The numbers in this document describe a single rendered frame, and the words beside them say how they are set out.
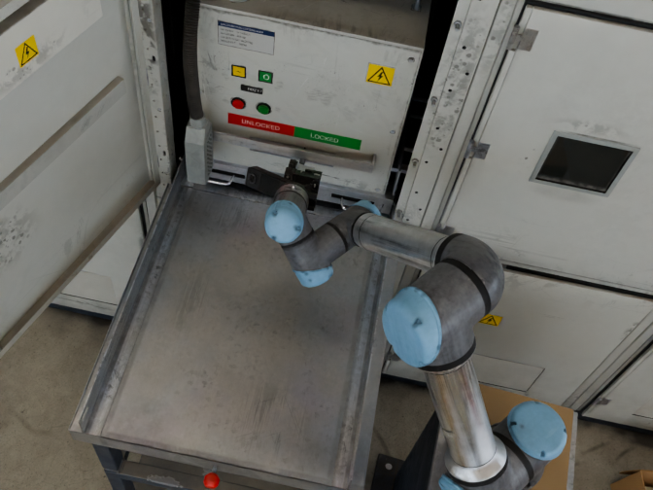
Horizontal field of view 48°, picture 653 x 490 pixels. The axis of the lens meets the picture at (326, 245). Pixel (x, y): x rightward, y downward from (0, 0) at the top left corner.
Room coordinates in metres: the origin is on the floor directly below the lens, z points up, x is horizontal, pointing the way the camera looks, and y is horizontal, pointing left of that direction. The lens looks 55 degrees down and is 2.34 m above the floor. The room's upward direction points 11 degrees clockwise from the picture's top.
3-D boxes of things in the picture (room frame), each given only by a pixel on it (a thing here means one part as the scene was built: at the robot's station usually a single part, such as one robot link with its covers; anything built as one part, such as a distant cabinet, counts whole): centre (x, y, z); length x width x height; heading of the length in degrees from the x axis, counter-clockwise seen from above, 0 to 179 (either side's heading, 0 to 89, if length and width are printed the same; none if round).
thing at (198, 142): (1.13, 0.34, 1.04); 0.08 x 0.05 x 0.17; 178
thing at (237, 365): (0.81, 0.13, 0.82); 0.68 x 0.62 x 0.06; 178
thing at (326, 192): (1.21, 0.12, 0.89); 0.54 x 0.05 x 0.06; 88
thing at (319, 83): (1.19, 0.12, 1.15); 0.48 x 0.01 x 0.48; 88
